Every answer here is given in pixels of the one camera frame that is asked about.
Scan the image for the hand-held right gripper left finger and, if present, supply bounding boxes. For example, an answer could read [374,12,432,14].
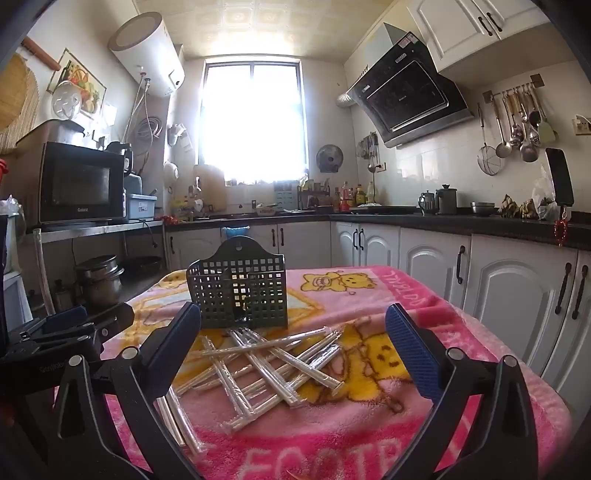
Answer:
[44,301,204,480]

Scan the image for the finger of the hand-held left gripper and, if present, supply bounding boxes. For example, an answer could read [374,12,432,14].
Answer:
[87,302,136,336]
[41,305,90,334]

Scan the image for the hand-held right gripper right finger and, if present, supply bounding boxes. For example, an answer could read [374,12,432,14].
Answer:
[385,302,541,480]

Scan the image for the set of chopsticks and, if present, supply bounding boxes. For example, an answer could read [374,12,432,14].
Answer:
[154,323,347,457]

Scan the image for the dark green plastic utensil holder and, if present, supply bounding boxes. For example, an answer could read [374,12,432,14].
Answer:
[186,235,289,330]

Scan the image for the black wok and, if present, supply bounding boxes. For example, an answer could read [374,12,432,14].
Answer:
[121,256,162,278]

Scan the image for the white base cabinets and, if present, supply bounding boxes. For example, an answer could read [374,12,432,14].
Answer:
[164,220,591,384]

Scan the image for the pink printed blanket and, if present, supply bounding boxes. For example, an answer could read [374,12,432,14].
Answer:
[53,265,573,480]

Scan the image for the light blue plastic bin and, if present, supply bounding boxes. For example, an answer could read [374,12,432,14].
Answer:
[127,194,158,220]

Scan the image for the black countertop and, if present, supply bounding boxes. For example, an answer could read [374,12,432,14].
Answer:
[164,205,591,252]

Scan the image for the black microwave oven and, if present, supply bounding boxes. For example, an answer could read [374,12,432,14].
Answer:
[38,141,126,225]

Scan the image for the black induction cooktop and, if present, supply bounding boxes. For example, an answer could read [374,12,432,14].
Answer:
[349,204,419,215]

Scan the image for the dark kettle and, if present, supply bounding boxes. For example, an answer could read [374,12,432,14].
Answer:
[436,185,458,214]

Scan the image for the black blender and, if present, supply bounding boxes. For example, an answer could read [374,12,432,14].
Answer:
[106,141,134,174]

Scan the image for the beige cutting board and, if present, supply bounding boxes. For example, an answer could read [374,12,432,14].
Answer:
[193,165,227,210]

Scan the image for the row of condiment bottles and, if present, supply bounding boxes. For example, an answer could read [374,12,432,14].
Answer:
[332,181,377,213]

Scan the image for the leaf-wrapped rice dumplings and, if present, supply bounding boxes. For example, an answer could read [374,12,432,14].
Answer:
[496,194,539,220]

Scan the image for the metal pot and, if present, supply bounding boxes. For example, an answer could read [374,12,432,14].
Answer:
[48,120,86,145]

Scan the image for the black spice rack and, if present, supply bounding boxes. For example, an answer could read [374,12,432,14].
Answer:
[298,175,324,208]

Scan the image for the grey knife block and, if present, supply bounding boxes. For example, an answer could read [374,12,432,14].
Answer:
[273,180,294,208]

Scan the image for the clear plastic bag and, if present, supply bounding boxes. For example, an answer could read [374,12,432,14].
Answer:
[531,175,561,222]

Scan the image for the small hanging kitchen tools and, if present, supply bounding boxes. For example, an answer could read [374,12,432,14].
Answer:
[357,131,380,175]

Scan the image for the round pot lid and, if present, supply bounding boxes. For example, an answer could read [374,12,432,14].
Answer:
[51,80,88,121]

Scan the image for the small steel ladle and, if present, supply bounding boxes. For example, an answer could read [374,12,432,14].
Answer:
[490,95,513,158]

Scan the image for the round woven bamboo mat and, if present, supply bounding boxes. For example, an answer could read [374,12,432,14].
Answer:
[0,53,41,155]

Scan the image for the large steel ladle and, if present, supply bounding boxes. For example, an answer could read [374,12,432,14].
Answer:
[519,92,540,163]

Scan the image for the steel spoon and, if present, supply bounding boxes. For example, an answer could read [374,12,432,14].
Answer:
[507,92,525,146]

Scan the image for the kitchen window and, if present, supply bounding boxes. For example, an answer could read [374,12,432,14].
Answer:
[198,58,308,183]

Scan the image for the green spatula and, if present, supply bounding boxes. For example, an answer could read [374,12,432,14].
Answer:
[538,85,558,143]

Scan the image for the black range hood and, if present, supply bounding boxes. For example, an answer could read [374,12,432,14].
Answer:
[347,31,476,148]

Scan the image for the wooden rolling pin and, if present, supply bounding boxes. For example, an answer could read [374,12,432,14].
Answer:
[21,37,62,72]

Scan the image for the white water heater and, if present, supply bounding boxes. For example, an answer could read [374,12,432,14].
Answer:
[108,11,185,97]

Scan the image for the white upper cabinets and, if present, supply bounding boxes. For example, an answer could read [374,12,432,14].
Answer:
[409,0,552,73]

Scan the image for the coiled hose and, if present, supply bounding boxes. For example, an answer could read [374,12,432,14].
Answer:
[134,115,163,144]

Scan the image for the teal wall holder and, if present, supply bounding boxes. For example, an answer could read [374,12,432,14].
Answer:
[167,122,192,148]

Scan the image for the wire skimmer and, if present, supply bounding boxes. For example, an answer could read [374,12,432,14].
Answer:
[476,102,502,176]

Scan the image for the round grey wall fan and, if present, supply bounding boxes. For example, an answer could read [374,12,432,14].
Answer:
[316,144,344,174]

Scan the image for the fruit wall picture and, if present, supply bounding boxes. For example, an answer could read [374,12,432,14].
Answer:
[46,47,108,121]

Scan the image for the metal utensil rail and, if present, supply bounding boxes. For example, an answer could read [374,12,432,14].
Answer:
[482,74,546,102]

